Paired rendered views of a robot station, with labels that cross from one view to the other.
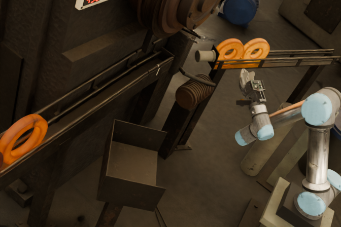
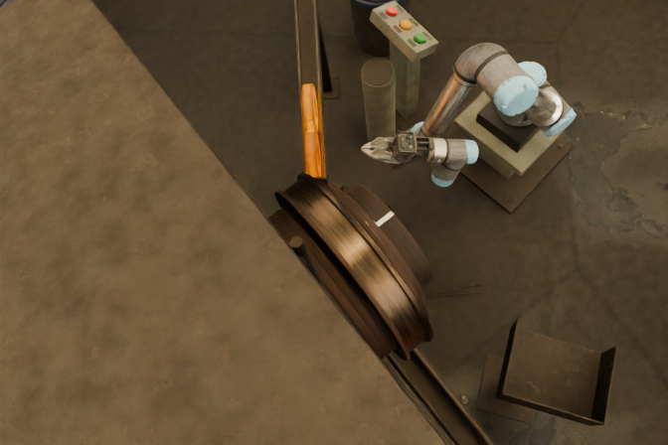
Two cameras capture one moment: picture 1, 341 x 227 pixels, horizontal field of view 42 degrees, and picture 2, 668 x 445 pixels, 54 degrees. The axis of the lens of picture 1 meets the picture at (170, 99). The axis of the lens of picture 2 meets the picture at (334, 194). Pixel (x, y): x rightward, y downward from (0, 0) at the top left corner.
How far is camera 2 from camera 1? 157 cm
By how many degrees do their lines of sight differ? 38
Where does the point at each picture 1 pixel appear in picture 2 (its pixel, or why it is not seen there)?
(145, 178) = (556, 354)
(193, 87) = not seen: hidden behind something
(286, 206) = (521, 139)
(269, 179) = (407, 114)
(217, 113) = (274, 148)
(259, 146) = (384, 123)
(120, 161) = (533, 383)
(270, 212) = (514, 158)
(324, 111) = (532, 90)
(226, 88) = (216, 113)
